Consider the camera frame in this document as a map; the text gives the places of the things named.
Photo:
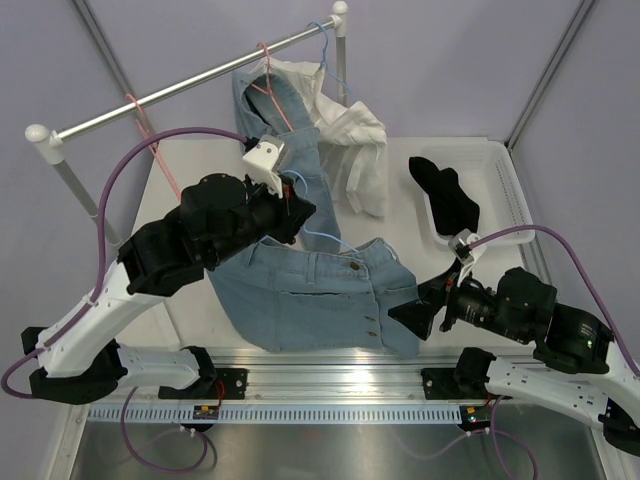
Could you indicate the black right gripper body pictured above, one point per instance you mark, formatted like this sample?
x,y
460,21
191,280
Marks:
x,y
471,303

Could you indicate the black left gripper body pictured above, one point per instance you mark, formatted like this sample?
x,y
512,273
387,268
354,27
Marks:
x,y
264,213

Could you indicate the blue hanger with denim shirt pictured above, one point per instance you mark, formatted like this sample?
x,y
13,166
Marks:
x,y
321,231

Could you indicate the light blue denim shirt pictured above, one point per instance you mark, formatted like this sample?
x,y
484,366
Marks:
x,y
285,300

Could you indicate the black skirt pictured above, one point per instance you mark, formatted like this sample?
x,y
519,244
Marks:
x,y
452,209

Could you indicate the blue denim jeans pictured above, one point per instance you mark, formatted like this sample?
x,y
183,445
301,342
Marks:
x,y
255,116

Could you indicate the pink hanger with jeans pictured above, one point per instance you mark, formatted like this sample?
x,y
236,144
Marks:
x,y
269,88

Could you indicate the pink wire hanger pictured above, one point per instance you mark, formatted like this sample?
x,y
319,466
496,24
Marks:
x,y
146,131

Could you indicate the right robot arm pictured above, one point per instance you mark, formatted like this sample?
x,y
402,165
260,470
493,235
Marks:
x,y
601,391

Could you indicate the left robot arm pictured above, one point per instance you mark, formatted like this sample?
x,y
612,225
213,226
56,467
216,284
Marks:
x,y
80,360

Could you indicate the blue hanger with white shirt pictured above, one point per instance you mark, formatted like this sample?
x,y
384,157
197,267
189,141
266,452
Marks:
x,y
324,65

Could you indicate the white shirt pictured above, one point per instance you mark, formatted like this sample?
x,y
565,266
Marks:
x,y
353,142

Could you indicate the white plastic basket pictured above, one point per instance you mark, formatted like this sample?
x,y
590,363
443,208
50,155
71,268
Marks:
x,y
487,175

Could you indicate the silver clothes rack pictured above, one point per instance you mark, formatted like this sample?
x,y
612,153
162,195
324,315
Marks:
x,y
49,143

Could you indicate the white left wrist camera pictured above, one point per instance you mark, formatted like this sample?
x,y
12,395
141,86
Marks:
x,y
264,160

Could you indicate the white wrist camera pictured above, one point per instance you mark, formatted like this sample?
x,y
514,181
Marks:
x,y
468,257
264,160

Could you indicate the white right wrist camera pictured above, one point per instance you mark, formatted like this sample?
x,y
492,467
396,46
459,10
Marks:
x,y
468,257

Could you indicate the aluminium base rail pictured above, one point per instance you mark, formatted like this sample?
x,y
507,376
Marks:
x,y
330,377

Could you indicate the white slotted cable duct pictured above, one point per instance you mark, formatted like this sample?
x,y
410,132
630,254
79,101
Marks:
x,y
279,414

